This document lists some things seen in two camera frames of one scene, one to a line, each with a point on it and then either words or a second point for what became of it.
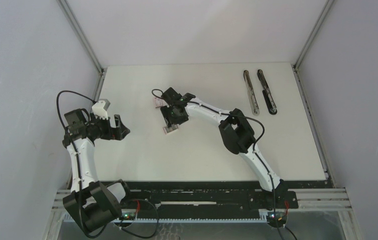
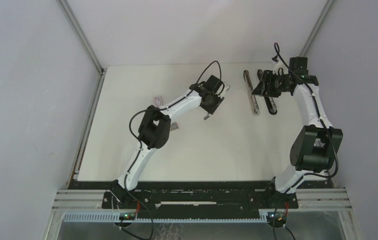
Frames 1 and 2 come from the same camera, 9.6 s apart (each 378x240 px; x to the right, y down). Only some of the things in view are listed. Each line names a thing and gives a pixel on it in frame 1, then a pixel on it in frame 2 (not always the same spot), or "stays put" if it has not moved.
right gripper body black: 171,117 -> 277,84
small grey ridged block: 173,127 stays put
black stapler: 271,106 stays put
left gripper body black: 101,128 -> 213,104
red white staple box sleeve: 158,102 stays put
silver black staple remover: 253,102 stays put
